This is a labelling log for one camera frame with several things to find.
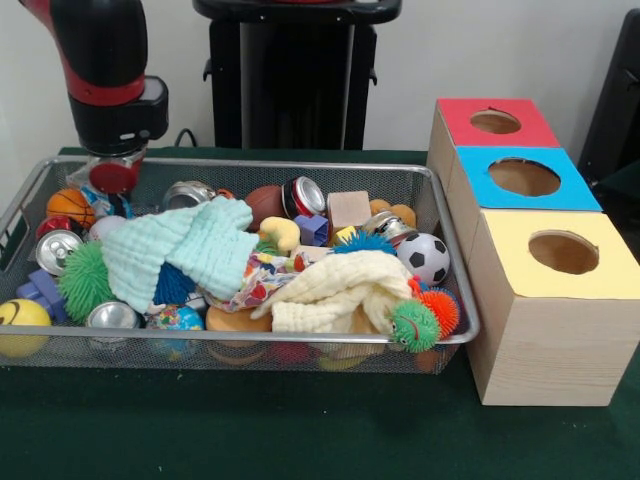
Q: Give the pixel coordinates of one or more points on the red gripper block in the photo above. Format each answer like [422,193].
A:
[112,177]

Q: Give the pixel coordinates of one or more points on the clear blue plastic packet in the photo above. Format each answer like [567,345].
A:
[95,197]

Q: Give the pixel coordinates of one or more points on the mint green waffle cloth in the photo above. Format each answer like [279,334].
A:
[200,240]

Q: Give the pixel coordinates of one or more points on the colourful polka dot cloth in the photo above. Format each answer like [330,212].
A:
[265,280]

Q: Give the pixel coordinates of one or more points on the cream waffle cloth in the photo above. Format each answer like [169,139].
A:
[340,285]

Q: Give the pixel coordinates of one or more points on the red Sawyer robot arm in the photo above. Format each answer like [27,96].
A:
[105,90]

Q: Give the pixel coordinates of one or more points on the shallow clear mesh bin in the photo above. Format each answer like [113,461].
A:
[175,357]

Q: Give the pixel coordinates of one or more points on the blue globe ball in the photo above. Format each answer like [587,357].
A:
[175,318]

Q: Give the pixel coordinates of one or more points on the yellow smiley ball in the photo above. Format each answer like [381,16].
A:
[20,315]

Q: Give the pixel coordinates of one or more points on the plain wooden cube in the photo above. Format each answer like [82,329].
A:
[310,251]

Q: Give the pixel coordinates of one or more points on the large blue spiky ball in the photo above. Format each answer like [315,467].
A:
[362,245]

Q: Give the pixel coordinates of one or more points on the dark green table cloth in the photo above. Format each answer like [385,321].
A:
[625,210]
[300,425]

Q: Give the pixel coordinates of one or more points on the small soccer ball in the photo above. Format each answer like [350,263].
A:
[424,259]

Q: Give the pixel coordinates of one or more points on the black chair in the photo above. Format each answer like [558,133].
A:
[615,100]

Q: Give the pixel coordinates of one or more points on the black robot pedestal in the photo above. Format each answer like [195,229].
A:
[280,90]

